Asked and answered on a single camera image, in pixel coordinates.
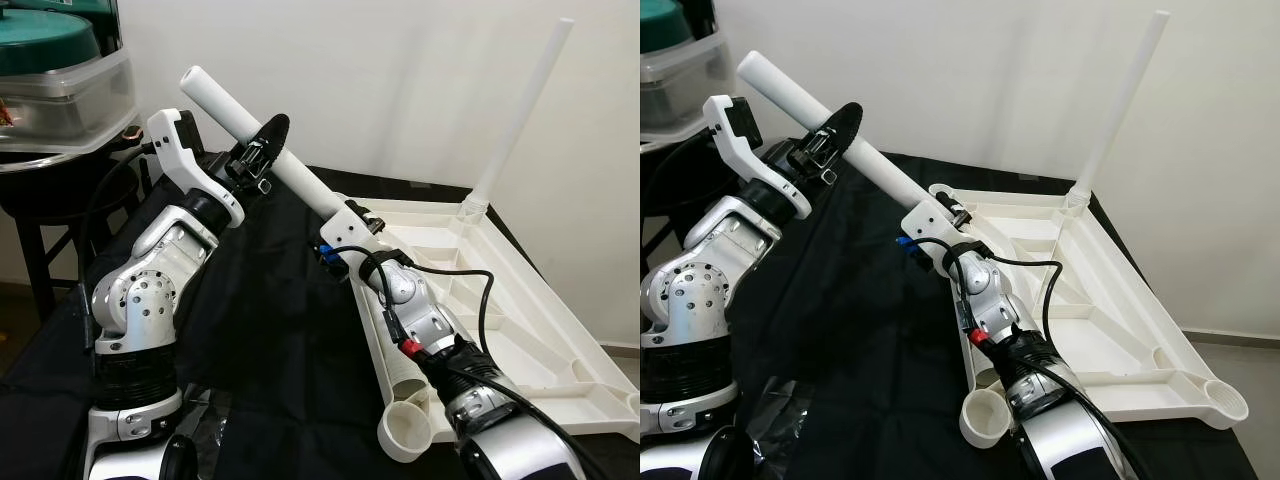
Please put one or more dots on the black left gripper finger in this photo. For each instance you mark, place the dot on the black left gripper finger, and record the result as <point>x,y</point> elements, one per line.
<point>274,132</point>
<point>847,125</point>

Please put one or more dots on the framed picture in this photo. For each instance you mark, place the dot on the framed picture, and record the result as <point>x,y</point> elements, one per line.
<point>105,20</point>

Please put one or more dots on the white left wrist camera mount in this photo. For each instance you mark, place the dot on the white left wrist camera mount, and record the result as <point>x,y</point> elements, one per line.
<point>195,165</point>
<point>755,160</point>

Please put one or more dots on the black wok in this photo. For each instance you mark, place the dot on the black wok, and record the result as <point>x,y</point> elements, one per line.
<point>50,190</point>
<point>670,185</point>

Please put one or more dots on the black tablecloth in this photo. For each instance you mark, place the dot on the black tablecloth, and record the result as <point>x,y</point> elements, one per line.
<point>860,330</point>
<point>280,330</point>

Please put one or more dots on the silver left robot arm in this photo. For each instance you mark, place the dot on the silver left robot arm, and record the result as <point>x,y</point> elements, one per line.
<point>700,290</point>
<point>150,290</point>

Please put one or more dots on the green pot with lid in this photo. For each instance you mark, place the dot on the green pot with lid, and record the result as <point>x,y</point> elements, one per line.
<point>660,25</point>
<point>45,45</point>

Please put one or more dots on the white plastic table top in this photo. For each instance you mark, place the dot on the white plastic table top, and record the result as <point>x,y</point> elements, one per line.
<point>520,330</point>
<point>1100,320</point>

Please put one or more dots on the black wooden stool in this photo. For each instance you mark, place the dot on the black wooden stool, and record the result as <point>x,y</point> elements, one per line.
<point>40,260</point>

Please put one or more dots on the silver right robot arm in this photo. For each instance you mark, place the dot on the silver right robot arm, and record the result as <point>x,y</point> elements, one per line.
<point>420,315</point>
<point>990,300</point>

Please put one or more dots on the clear tape patch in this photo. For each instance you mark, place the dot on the clear tape patch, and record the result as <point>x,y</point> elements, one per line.
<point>780,430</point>
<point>205,420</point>

